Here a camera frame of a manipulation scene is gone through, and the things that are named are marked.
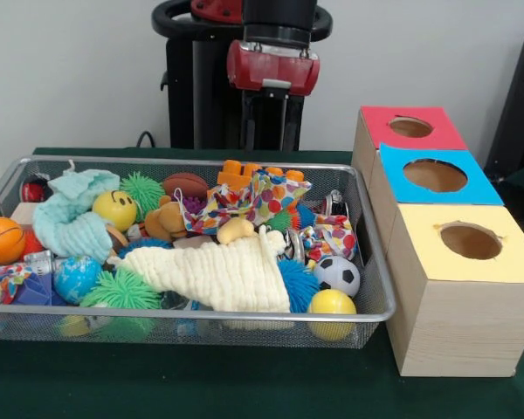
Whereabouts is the orange toy basketball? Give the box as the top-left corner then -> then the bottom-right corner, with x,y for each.
0,216 -> 26,265

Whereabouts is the plain yellow ball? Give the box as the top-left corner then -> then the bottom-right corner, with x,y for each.
307,288 -> 358,341

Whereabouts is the orange toy building brick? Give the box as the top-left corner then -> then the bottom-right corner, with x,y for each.
217,159 -> 306,191

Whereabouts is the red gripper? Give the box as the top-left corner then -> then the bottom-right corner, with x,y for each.
225,40 -> 321,152

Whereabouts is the blue globe ball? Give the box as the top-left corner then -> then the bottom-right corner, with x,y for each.
52,255 -> 104,306

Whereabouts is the yellow smiley ball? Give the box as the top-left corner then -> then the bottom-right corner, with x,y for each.
92,189 -> 139,232

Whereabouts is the green spiky rubber ball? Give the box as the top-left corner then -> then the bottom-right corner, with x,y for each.
79,266 -> 163,310

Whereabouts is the mint green muslin cloth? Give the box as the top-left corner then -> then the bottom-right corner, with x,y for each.
31,168 -> 121,263

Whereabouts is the black and white soccer ball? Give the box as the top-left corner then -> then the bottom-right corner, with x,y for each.
313,255 -> 362,299

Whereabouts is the shallow mesh bin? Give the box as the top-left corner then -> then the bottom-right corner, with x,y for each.
0,155 -> 397,350

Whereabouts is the cream muslin cloth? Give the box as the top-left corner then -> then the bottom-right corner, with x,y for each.
107,226 -> 292,313

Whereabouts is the colourful polka dot cloth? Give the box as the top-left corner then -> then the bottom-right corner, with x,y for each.
297,212 -> 359,263
181,169 -> 314,235

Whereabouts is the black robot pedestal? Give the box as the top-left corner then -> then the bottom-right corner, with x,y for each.
151,0 -> 333,152

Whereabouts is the wooden box with three holes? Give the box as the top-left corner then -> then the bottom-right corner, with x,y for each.
351,106 -> 524,378

